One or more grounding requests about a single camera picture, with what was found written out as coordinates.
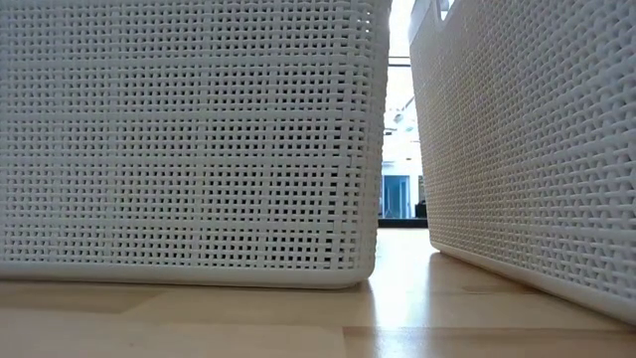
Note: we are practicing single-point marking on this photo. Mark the white woven plastic basket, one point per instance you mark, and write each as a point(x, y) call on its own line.
point(174, 149)
point(536, 149)

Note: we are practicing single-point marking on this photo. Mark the blue door panel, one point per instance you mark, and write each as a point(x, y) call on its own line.
point(395, 196)

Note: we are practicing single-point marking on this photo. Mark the black metal table frame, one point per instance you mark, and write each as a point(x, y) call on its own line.
point(402, 223)

